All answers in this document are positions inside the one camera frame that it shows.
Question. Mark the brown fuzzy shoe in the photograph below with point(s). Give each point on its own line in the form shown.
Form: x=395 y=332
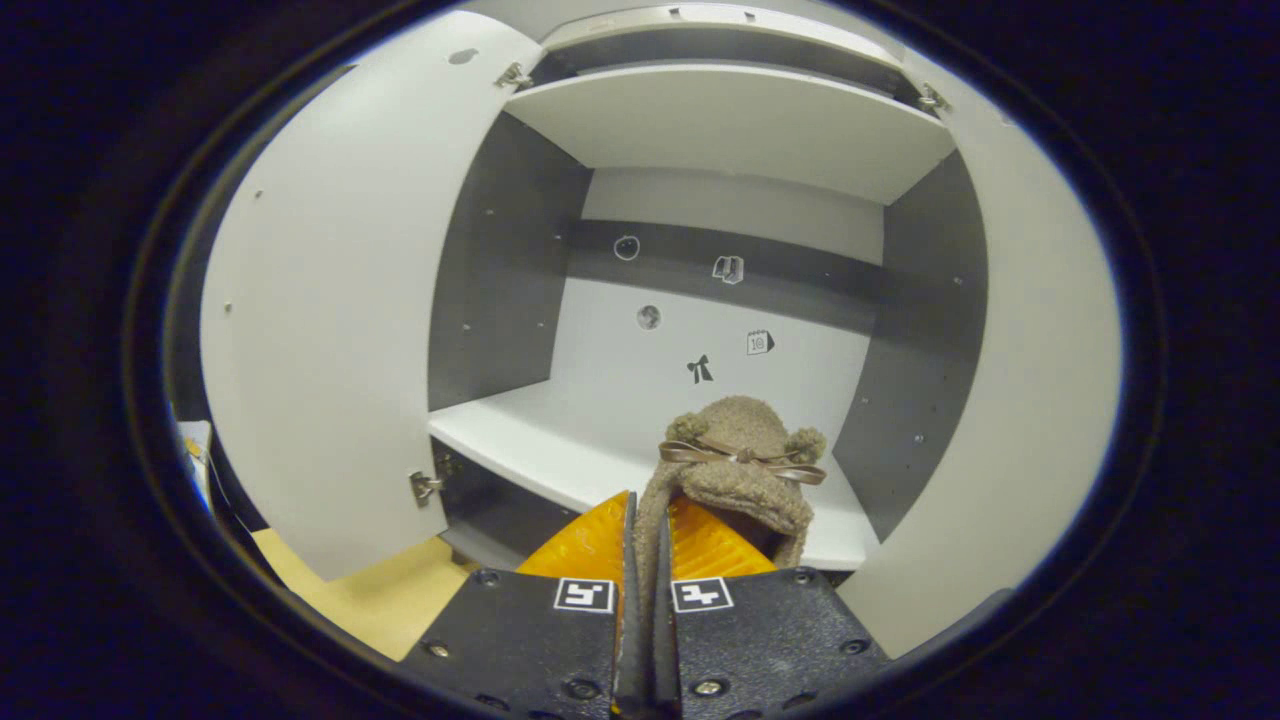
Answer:
x=740 y=480

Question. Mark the white shoe cabinet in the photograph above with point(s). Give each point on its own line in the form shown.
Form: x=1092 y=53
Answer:
x=640 y=400

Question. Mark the white cabinet door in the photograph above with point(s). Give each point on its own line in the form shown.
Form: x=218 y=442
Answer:
x=340 y=300
x=1030 y=400

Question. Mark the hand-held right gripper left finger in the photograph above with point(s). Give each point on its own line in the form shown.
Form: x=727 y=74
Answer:
x=628 y=650

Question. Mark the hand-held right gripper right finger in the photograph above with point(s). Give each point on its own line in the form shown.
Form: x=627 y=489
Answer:
x=665 y=660

